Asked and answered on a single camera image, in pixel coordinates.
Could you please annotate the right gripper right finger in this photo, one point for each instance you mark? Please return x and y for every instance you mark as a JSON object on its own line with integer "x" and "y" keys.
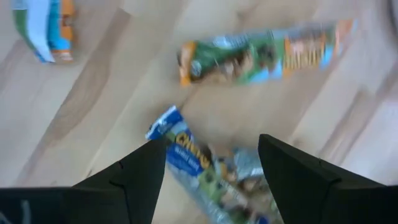
{"x": 311, "y": 199}

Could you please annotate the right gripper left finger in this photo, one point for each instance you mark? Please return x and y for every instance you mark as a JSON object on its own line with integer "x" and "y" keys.
{"x": 109, "y": 202}

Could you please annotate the blue granola bar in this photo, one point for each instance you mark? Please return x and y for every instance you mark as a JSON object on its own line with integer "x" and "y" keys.
{"x": 199, "y": 168}

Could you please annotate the green orange granola bar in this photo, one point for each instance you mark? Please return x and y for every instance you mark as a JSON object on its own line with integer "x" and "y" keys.
{"x": 40, "y": 28}
{"x": 255, "y": 56}

